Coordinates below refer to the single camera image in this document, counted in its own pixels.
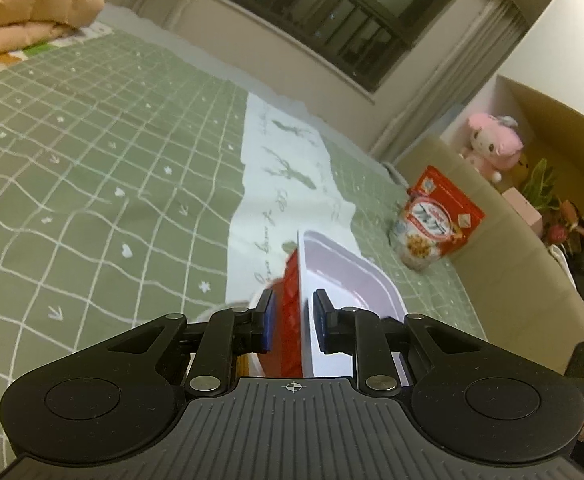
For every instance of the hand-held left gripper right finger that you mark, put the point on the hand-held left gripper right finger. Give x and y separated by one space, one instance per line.
318 330

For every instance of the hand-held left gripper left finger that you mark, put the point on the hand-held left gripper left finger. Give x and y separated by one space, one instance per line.
268 325

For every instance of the red tray with lilac inside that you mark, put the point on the red tray with lilac inside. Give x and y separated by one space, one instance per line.
342 270

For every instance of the beige padded headboard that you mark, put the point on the beige padded headboard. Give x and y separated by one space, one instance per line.
512 280

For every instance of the white crumpled bag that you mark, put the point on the white crumpled bag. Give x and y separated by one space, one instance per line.
559 255

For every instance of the white printed runner cloth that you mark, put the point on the white printed runner cloth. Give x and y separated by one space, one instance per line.
277 185

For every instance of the red cereal bag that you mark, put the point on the red cereal bag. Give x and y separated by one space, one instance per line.
437 220

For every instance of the potted plants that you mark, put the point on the potted plants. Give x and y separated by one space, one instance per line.
552 205

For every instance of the pink box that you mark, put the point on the pink box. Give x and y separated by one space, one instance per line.
522 207

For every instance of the green checked bedsheet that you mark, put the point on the green checked bedsheet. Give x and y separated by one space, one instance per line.
96 160

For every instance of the pink plush toy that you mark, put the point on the pink plush toy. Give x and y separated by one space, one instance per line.
492 145

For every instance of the cardboard box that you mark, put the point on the cardboard box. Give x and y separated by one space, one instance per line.
562 130

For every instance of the dark barred window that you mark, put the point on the dark barred window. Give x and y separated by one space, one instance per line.
352 15

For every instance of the colourful printed white sheet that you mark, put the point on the colourful printed white sheet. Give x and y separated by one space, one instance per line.
31 52

